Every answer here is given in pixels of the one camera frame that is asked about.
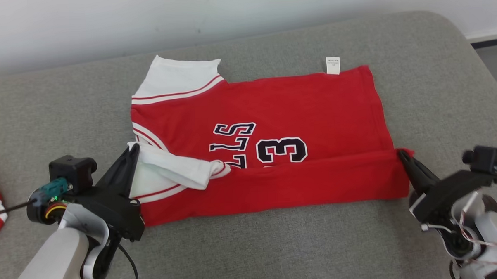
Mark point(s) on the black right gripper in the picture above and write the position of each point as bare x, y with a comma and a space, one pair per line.
440, 194

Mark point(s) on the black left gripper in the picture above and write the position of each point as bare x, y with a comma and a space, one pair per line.
119, 214

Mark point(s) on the red white basketball jersey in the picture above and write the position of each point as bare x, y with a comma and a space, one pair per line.
313, 108

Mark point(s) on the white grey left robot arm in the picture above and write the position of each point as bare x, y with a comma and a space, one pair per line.
50, 258

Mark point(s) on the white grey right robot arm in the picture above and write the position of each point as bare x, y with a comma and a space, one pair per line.
495, 230

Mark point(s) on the dark skirting strip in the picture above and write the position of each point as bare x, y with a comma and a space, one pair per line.
491, 42

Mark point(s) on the grey fabric sofa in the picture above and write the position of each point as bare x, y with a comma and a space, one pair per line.
277, 246

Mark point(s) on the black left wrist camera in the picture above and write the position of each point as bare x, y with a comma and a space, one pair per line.
74, 170

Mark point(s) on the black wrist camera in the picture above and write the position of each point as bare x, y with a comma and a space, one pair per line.
487, 158
74, 170

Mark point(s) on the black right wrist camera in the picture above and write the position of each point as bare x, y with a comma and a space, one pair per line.
487, 158

